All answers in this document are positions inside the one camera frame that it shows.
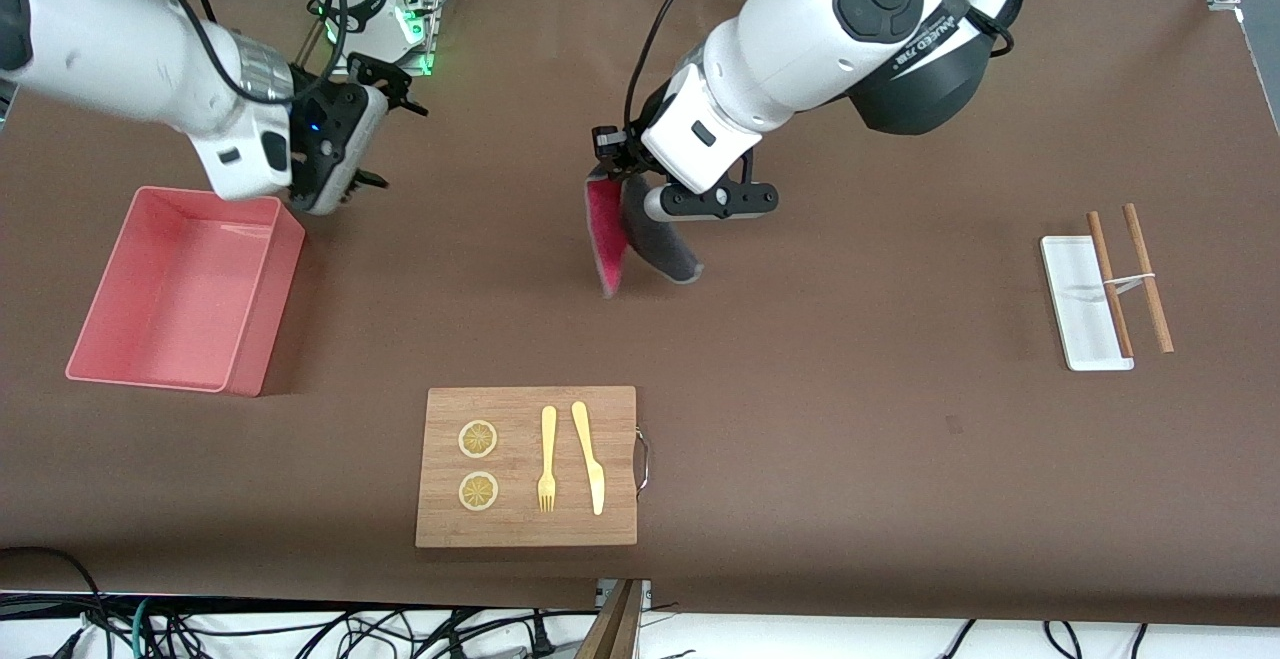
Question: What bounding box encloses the grey and pink cloth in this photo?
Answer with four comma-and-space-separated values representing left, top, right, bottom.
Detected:
585, 167, 704, 298

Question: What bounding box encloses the pink plastic bin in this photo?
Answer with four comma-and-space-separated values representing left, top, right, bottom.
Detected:
66, 186, 306, 397

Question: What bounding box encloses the yellow fork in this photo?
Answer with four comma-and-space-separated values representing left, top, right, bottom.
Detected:
537, 406, 558, 513

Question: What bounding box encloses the yellow knife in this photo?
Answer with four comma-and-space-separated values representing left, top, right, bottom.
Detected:
571, 401, 606, 516

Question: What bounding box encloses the wooden cutting board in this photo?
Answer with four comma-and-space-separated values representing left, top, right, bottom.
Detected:
415, 386, 638, 548

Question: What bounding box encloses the white rectangular tray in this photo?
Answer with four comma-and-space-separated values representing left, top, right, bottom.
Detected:
1040, 235, 1136, 372

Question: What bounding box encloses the wooden plank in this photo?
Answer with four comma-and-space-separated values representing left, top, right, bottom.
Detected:
575, 579, 643, 659

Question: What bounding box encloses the brown wooden chopstick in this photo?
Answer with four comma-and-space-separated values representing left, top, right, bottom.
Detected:
1122, 203, 1174, 353
1087, 211, 1135, 358

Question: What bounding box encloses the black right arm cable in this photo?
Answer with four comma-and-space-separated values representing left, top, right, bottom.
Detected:
150, 0, 349, 100

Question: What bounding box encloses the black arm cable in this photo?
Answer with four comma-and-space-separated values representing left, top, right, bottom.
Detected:
150, 0, 349, 100
625, 0, 731, 135

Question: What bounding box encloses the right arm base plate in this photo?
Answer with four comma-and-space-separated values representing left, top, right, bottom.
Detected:
330, 0, 438, 77

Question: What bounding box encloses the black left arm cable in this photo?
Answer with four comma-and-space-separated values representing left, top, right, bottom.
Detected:
625, 0, 731, 135

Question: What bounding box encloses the silver metal bracket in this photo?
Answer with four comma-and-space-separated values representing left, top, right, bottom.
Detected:
595, 579, 653, 612

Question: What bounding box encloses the thick black cable loop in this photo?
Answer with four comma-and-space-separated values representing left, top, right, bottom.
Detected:
0, 546, 106, 640

